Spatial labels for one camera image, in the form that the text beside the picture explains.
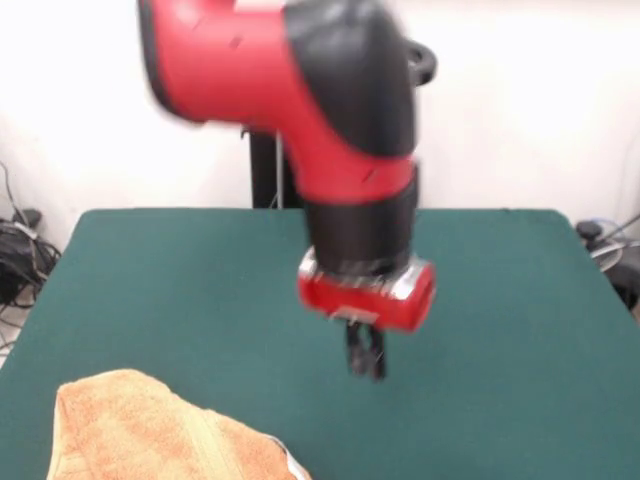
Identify blue grey cables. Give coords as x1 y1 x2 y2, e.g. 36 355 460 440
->
584 212 640 247

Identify black robot pedestal with handle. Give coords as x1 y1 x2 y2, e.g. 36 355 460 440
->
239 38 440 209

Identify dark green table cloth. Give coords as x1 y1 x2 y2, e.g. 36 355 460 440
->
0 208 640 480

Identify orange-brown terry towel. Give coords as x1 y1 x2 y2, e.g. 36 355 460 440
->
47 368 314 480

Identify black cable tangle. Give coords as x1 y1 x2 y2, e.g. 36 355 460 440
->
0 159 63 351

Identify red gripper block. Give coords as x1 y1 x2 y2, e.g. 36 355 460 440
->
296 262 437 382

